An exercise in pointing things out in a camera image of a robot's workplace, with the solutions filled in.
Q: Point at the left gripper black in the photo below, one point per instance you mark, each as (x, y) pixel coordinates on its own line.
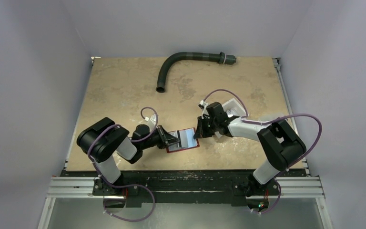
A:
(168, 138)

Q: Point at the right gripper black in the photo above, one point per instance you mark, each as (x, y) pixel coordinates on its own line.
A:
(204, 125)

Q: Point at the red card holder wallet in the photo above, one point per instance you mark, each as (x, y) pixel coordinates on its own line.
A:
(176, 147)

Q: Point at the white plastic card box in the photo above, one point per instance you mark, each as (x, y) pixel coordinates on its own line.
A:
(234, 108)

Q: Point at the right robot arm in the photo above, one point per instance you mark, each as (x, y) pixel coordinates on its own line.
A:
(281, 145)

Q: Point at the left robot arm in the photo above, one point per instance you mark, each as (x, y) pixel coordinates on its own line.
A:
(104, 138)

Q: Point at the clear plastic screw box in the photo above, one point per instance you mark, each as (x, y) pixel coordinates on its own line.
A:
(270, 117)

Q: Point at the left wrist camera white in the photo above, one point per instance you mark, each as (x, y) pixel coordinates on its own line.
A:
(151, 121)

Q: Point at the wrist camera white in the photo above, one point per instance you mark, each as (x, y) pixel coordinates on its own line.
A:
(151, 121)
(203, 105)

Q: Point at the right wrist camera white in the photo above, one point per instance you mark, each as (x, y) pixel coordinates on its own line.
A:
(203, 105)

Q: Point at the black front table rail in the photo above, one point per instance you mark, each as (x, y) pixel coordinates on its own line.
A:
(193, 187)

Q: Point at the aluminium frame rail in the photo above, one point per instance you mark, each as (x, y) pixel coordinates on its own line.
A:
(119, 87)

